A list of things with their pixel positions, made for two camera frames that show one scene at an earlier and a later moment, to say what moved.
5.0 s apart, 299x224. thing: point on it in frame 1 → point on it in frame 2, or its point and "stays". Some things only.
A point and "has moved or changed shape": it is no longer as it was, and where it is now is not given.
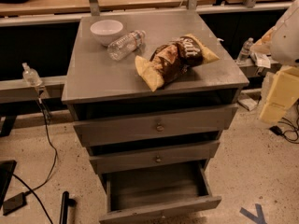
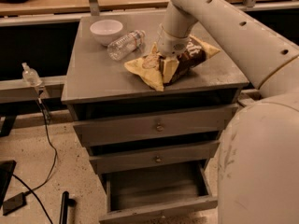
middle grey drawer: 131,160 stays
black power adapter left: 15,203 stays
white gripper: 286,39 → 172,46
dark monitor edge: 7,171 stays
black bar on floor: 66,202 stays
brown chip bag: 168,60 has moved or changed shape
